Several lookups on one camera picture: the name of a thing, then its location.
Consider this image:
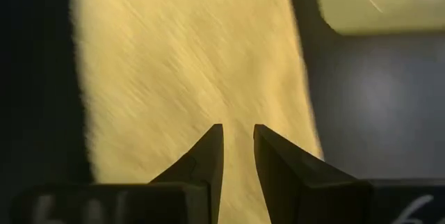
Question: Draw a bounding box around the yellow translucent plastic bin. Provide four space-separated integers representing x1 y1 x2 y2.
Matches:
311 0 445 36

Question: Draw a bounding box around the yellow microfiber towel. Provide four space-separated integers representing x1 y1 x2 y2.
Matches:
67 0 324 224

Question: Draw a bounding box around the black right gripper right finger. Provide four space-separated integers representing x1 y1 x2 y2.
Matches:
253 124 445 224

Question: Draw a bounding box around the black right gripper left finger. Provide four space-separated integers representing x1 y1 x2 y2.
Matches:
10 123 225 224

